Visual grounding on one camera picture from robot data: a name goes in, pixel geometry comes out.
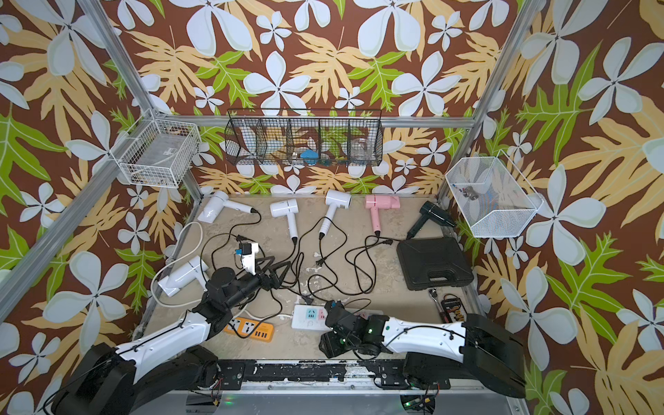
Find black dryer power cable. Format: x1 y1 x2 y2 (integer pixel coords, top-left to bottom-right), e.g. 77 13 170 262
344 234 416 297

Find black mounting rail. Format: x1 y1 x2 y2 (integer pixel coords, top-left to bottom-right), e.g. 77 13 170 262
203 359 451 392

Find white wire basket left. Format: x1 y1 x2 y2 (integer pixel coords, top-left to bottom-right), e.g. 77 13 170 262
117 119 201 188

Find black plastic tool case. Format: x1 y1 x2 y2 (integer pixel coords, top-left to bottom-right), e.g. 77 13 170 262
397 237 474 291

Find white hair dryer far left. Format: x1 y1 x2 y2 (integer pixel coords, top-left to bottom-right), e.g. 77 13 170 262
197 190 258 224

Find pink dryer black cable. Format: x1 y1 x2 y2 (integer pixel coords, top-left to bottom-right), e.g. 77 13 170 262
307 234 382 307

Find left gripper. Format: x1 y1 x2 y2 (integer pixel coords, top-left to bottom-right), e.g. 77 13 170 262
225 253 290 311

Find white multicolour power strip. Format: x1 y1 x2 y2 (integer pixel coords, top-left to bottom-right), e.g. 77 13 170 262
292 304 384 332

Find orange power strip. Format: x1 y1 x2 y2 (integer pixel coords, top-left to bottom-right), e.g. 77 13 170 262
224 317 274 342

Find far left dryer cable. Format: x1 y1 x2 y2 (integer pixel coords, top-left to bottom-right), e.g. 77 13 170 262
199 208 271 276

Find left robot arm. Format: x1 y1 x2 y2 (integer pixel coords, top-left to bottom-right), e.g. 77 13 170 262
44 257 291 414

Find white mesh basket right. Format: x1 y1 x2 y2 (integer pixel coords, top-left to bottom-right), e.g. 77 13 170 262
445 151 544 239

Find black wire basket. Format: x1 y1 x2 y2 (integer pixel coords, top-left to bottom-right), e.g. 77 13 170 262
221 108 384 166

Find black hair dryer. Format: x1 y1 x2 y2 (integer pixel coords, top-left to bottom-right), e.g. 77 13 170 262
406 202 457 240

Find large white hair dryer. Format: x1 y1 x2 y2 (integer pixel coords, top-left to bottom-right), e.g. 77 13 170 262
157 256 209 297

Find pink hair dryer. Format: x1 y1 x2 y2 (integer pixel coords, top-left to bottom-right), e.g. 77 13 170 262
365 195 400 236

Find large dryer white cable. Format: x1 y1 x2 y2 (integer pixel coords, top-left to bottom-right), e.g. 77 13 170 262
149 221 292 320

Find ratchet wrench tool set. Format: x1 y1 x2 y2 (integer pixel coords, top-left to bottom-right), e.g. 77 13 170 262
427 288 466 323

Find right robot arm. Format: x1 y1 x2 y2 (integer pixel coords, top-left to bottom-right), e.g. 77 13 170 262
319 301 526 399

